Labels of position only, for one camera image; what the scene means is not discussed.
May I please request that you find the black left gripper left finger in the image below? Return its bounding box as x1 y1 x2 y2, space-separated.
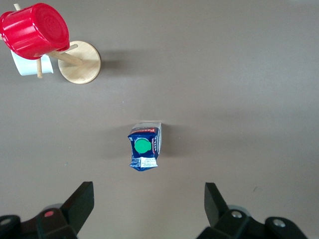
35 181 95 239

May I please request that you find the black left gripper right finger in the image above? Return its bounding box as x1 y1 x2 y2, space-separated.
196 182 265 239

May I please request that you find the blue white milk carton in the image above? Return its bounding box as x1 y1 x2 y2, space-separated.
128 121 162 172

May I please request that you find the white cup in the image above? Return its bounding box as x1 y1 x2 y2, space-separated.
10 49 54 77

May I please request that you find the red plastic cup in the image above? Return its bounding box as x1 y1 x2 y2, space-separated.
0 2 70 61

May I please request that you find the wooden mug tree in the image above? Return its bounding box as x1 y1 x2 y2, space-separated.
0 3 102 85

